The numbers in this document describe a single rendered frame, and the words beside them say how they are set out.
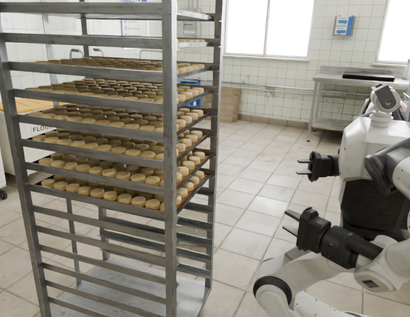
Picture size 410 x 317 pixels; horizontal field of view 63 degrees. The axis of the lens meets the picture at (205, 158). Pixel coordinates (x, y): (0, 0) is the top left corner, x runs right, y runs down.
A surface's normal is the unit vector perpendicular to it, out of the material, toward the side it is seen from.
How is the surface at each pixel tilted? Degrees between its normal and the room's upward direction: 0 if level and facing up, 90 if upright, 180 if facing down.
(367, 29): 90
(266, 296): 90
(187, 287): 0
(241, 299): 0
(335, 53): 90
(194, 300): 0
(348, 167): 85
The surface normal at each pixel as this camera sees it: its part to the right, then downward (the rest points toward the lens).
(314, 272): -0.53, 0.58
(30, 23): 0.91, 0.17
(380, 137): -0.19, -0.49
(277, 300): -0.33, 0.32
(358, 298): 0.03, -0.94
